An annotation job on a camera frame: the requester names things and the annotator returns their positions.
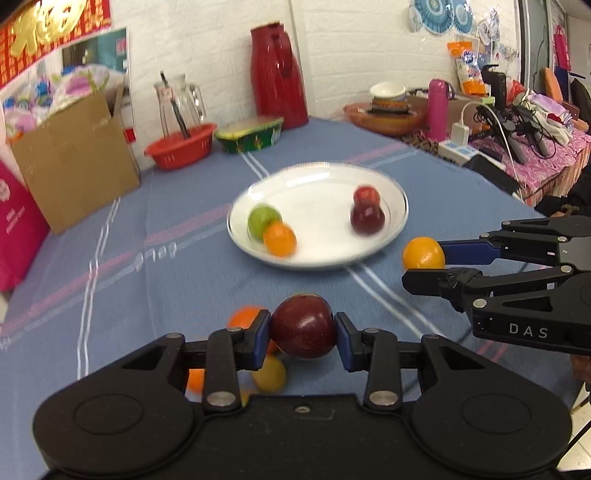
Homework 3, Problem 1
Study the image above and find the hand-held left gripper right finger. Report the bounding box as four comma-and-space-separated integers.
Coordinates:
334, 311, 491, 409

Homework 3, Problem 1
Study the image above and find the red thermos jug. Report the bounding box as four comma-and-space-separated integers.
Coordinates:
250, 21, 310, 130

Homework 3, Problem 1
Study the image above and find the blue paper fan decoration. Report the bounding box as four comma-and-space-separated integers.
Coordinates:
409, 0, 476, 36

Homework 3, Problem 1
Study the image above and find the pink paper bag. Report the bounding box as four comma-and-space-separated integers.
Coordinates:
0, 159, 51, 292

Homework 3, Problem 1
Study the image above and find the white power strip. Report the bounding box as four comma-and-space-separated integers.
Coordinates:
437, 140, 483, 167

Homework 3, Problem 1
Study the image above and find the wooden bowl with dishes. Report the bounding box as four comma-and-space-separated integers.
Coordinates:
343, 102, 428, 136

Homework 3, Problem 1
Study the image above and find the wall calendar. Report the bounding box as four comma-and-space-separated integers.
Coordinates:
61, 27, 137, 162

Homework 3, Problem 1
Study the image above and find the floral cloth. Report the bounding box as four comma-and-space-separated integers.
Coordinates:
0, 65, 112, 144

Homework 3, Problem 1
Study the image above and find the black stand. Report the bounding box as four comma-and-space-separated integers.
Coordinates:
481, 65, 509, 109

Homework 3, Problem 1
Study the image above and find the blue striped tablecloth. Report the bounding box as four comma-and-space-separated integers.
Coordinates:
0, 116, 583, 480

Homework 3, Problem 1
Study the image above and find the glass pitcher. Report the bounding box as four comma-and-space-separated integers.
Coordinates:
154, 71, 207, 139

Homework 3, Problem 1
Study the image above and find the dark red apple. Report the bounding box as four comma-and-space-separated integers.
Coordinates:
350, 203, 386, 236
270, 294, 339, 361

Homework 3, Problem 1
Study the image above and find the black utensil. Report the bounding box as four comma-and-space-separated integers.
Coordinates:
160, 71, 191, 139

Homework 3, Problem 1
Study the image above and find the yellow orange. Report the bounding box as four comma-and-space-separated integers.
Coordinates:
252, 353, 287, 394

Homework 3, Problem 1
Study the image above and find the green patterned box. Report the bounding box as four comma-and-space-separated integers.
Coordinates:
214, 116, 284, 154

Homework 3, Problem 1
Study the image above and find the pink water bottle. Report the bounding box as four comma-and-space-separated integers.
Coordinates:
425, 78, 450, 143

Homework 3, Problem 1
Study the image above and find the red and gold banner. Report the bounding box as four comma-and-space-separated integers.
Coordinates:
0, 0, 112, 88

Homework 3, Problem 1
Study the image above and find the red plastic basket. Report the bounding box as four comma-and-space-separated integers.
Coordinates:
144, 123, 218, 171

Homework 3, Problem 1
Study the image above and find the green apple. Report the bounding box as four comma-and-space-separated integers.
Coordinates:
247, 204, 283, 241

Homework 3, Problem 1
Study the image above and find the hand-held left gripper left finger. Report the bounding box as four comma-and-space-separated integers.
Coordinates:
121, 309, 273, 412

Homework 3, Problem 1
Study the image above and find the orange snack bag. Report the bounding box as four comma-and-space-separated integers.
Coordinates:
447, 39, 490, 97

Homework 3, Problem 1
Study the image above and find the white plate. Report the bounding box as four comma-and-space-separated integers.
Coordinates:
227, 161, 410, 271

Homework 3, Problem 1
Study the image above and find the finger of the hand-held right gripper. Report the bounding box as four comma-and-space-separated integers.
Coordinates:
401, 265, 591, 313
436, 216, 591, 269

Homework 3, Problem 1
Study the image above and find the stack of bowls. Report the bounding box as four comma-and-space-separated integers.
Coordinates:
368, 82, 411, 115

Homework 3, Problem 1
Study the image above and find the cardboard box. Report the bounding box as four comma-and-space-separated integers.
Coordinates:
10, 84, 140, 236

